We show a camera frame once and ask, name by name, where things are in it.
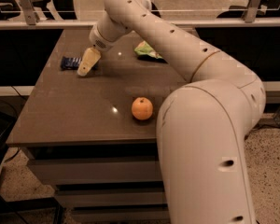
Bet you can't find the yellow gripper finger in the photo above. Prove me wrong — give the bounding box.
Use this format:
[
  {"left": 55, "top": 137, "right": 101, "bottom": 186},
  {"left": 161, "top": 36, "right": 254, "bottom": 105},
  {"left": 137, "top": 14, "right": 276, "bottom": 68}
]
[{"left": 77, "top": 48, "right": 101, "bottom": 77}]

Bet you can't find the blue rxbar blueberry bar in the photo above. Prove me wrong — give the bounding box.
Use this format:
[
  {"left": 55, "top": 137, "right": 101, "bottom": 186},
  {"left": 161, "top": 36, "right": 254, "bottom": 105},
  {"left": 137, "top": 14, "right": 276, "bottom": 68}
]
[{"left": 60, "top": 57, "right": 82, "bottom": 70}]

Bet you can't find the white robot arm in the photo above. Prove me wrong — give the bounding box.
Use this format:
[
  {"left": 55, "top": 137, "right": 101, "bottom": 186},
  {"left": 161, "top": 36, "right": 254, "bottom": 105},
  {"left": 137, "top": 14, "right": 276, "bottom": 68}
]
[{"left": 77, "top": 0, "right": 266, "bottom": 224}]

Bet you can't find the green snack chip bag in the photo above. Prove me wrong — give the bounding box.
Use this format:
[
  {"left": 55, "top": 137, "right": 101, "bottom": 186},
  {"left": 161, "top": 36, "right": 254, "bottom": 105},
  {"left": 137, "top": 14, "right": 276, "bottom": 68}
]
[{"left": 134, "top": 41, "right": 161, "bottom": 59}]

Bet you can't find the orange fruit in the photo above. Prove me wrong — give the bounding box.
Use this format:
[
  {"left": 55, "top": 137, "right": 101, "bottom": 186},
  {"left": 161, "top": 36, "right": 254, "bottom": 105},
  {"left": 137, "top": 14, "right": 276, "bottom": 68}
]
[{"left": 132, "top": 97, "right": 153, "bottom": 120}]

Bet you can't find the grey drawer cabinet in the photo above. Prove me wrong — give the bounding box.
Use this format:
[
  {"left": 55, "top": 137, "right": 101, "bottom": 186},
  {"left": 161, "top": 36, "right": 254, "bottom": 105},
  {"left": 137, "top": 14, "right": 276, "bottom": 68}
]
[{"left": 8, "top": 31, "right": 185, "bottom": 222}]

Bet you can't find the black office chair left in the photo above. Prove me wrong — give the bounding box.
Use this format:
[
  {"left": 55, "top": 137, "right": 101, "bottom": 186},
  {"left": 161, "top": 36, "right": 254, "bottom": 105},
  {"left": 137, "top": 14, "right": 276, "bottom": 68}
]
[{"left": 0, "top": 0, "right": 54, "bottom": 21}]

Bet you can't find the black office chair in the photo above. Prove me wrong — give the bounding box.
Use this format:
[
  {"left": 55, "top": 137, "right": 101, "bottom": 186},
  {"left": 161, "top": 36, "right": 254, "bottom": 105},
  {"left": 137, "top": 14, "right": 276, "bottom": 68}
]
[
  {"left": 218, "top": 0, "right": 280, "bottom": 21},
  {"left": 0, "top": 0, "right": 54, "bottom": 21}
]

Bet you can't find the black office chair right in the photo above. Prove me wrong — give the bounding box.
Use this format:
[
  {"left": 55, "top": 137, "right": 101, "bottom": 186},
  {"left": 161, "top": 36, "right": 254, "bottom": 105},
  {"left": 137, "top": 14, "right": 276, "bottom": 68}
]
[{"left": 218, "top": 0, "right": 280, "bottom": 21}]

